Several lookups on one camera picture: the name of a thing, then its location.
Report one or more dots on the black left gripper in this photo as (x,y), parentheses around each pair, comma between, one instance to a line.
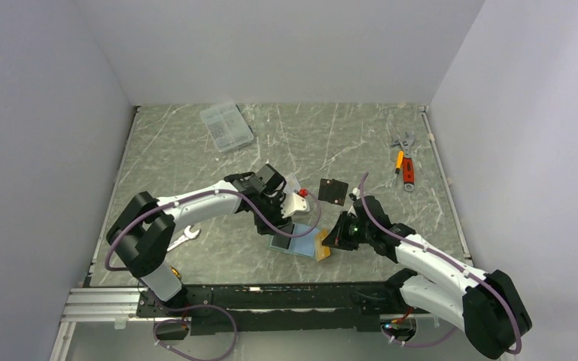
(278,220)

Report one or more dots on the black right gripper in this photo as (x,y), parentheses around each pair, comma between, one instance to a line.
(337,238)

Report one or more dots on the green card holder wallet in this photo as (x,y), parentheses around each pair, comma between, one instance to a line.
(300,246)

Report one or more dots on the black credit card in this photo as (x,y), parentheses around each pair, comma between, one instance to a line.
(281,242)
(332,191)

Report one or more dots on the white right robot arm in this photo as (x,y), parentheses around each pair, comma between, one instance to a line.
(485,306)

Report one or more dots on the clear plastic organizer box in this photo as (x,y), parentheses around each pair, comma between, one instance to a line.
(227,127)

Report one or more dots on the silver open-end wrench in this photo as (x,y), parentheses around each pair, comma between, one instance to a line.
(189,233)

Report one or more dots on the red adjustable wrench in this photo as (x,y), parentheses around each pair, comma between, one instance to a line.
(407,171)

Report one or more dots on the orange small screwdriver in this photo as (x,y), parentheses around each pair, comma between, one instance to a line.
(399,162)

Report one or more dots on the yellow black screwdriver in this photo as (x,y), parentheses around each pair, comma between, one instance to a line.
(176,273)

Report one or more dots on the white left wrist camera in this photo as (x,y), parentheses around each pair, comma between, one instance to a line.
(295,201)

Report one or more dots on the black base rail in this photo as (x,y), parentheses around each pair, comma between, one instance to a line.
(362,306)

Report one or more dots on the aluminium frame rail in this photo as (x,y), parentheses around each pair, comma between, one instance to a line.
(115,305)

